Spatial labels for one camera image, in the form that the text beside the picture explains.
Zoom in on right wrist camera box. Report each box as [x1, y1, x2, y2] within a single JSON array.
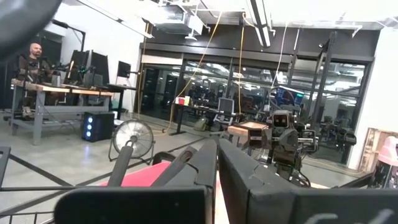
[[272, 110, 292, 129]]

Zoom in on all-black solid turner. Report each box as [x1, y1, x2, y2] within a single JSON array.
[[106, 144, 135, 188]]

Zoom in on olive bag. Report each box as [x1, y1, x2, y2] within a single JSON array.
[[193, 116, 208, 132]]

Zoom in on wooden crate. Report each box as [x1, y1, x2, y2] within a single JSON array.
[[358, 126, 389, 174]]

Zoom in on grey office chair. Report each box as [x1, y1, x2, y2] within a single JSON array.
[[213, 97, 237, 126]]

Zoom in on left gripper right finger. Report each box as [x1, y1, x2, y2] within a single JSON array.
[[218, 138, 398, 224]]

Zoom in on black desk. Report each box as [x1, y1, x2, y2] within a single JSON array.
[[172, 102, 240, 136]]

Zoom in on wooden top grey workbench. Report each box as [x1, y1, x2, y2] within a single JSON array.
[[11, 78, 114, 146]]

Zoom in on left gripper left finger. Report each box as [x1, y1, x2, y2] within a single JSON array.
[[54, 139, 218, 224]]

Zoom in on wooden box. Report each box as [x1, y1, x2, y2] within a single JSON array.
[[228, 120, 271, 149]]

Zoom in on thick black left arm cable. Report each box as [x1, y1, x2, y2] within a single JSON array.
[[0, 0, 63, 60]]

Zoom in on computer tower blue lights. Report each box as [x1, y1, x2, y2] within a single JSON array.
[[81, 111, 116, 143]]

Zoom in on small black monitor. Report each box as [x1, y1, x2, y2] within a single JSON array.
[[117, 60, 132, 79]]

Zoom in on person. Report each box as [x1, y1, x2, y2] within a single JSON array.
[[17, 42, 53, 119]]

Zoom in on red plastic container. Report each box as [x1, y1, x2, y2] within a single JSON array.
[[99, 160, 220, 188]]

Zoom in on black floor fan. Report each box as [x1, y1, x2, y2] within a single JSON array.
[[108, 119, 155, 163]]

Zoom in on blue screen computer monitor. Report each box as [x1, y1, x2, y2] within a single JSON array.
[[273, 86, 305, 109]]

